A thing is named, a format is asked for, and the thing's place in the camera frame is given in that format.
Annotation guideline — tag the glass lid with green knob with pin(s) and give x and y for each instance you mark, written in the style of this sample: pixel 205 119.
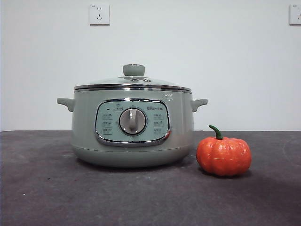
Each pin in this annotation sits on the glass lid with green knob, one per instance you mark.
pixel 133 70

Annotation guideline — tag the orange toy pumpkin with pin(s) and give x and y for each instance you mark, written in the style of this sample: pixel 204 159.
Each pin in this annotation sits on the orange toy pumpkin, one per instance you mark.
pixel 223 156

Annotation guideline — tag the sage green electric cooking pot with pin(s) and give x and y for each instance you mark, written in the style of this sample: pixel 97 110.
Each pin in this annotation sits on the sage green electric cooking pot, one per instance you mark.
pixel 84 131

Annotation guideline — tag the white wall socket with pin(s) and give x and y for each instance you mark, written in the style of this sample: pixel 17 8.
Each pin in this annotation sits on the white wall socket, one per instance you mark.
pixel 99 14
pixel 295 14

